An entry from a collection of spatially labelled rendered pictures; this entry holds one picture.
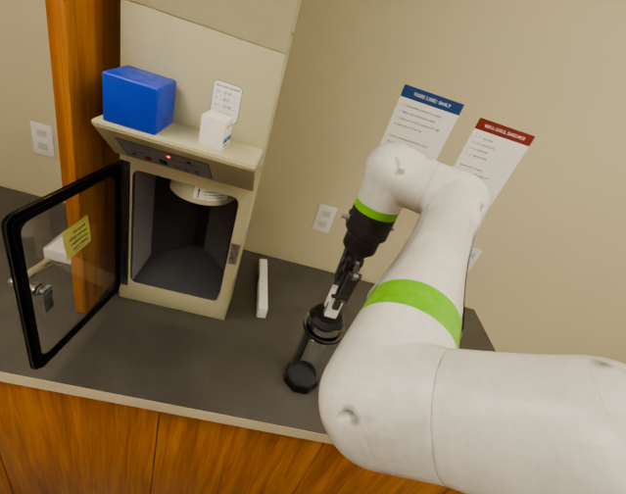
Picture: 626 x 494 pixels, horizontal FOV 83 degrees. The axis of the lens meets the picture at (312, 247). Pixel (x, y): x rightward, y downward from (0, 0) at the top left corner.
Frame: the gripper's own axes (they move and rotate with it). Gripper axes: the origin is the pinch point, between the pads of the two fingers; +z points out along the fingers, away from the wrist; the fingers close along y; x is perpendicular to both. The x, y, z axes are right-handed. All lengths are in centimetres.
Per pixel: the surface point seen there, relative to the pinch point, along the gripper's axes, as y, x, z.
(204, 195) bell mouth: -17.5, -37.5, -9.2
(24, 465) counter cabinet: 11, -73, 83
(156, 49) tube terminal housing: -15, -50, -40
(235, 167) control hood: -4.0, -29.5, -24.9
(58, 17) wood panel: -6, -64, -41
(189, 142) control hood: -6.3, -39.6, -26.2
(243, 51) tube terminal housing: -15, -34, -44
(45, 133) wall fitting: -58, -102, 6
